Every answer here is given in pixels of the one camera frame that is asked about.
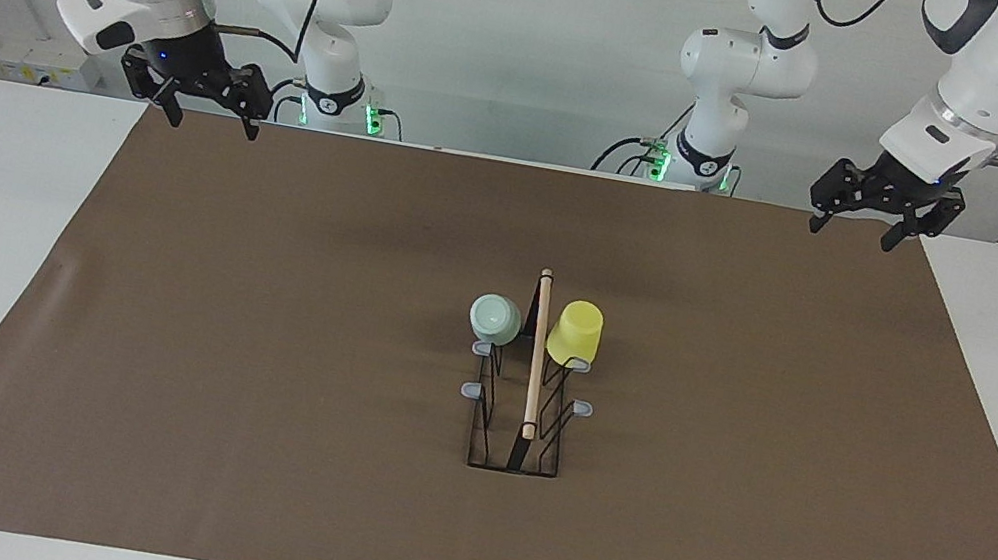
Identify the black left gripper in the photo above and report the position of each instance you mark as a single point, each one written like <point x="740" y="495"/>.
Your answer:
<point x="895" y="184"/>

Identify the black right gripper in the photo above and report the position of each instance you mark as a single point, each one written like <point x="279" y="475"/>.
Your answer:
<point x="190" y="66"/>

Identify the yellow cup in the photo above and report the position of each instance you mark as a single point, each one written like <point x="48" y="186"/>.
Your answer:
<point x="575" y="335"/>

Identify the pale green cup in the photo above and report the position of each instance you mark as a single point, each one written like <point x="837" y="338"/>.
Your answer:
<point x="495" y="320"/>

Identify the white power strip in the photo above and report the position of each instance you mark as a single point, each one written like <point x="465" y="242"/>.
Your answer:
<point x="28" y="64"/>

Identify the brown table mat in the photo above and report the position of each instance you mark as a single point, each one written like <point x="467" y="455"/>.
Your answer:
<point x="223" y="477"/>

